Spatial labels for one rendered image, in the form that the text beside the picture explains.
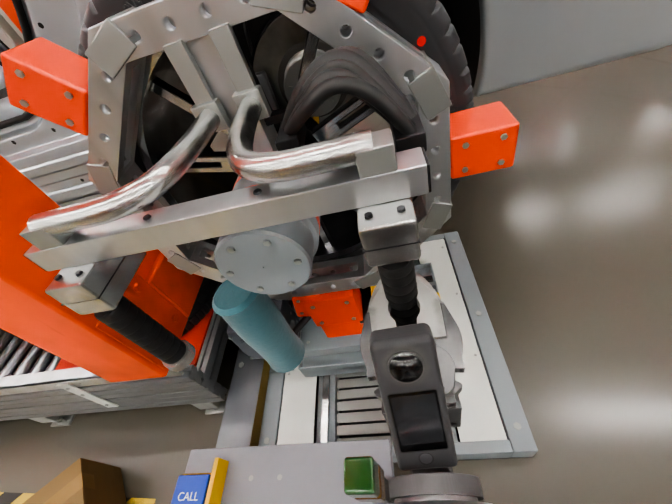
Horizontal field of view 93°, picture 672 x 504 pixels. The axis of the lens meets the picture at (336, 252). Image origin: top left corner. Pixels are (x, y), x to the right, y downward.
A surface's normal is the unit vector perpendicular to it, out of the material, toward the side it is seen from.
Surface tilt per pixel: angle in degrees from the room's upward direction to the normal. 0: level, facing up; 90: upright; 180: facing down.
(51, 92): 90
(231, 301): 0
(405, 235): 90
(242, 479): 0
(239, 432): 0
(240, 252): 90
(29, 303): 90
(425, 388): 57
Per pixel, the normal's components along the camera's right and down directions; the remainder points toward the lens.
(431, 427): -0.13, 0.25
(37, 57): 0.50, -0.59
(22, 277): 0.96, -0.18
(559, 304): -0.26, -0.66
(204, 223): -0.01, 0.73
